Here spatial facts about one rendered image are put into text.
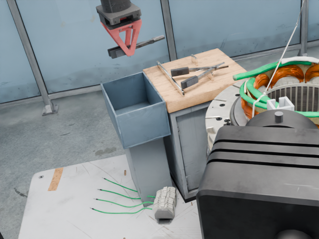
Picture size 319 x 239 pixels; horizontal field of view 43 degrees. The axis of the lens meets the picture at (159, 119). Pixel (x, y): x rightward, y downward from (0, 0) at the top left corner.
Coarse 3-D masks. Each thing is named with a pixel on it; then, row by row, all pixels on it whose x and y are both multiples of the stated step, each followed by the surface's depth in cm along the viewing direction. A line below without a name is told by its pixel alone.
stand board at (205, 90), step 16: (176, 64) 98; (192, 64) 97; (208, 64) 95; (224, 64) 94; (160, 80) 92; (176, 80) 91; (208, 80) 89; (224, 80) 88; (240, 80) 86; (176, 96) 85; (192, 96) 84; (208, 96) 85
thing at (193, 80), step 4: (192, 76) 85; (196, 76) 85; (184, 80) 84; (188, 80) 84; (192, 80) 84; (196, 80) 85; (184, 84) 84; (188, 84) 84; (192, 84) 85; (184, 88) 84
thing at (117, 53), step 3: (120, 48) 84; (111, 51) 83; (114, 51) 83; (117, 51) 83; (120, 51) 84; (123, 51) 84; (111, 54) 83; (114, 54) 83; (117, 54) 84; (120, 54) 84; (123, 54) 84; (114, 57) 84
